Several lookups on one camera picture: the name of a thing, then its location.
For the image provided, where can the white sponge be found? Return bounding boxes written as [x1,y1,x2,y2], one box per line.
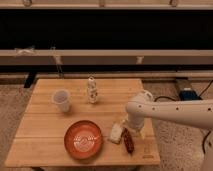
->
[109,123,123,144]

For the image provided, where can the dark red pepper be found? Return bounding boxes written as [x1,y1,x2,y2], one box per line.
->
[123,128,134,154]

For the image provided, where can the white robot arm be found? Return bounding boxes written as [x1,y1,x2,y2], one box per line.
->
[125,90,213,171]

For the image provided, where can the small white bottle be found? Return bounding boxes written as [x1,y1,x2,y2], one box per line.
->
[87,77,98,104]

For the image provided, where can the clear plastic cup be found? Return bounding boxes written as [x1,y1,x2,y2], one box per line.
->
[52,89,70,113]

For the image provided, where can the wooden table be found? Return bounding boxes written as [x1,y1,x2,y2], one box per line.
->
[5,79,160,167]

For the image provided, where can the orange bowl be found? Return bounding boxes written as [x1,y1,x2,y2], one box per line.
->
[64,120,103,160]

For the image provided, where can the blue power strip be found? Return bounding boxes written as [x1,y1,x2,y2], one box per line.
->
[179,89,201,101]

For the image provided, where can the black cable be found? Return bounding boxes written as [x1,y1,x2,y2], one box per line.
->
[153,79,213,155]

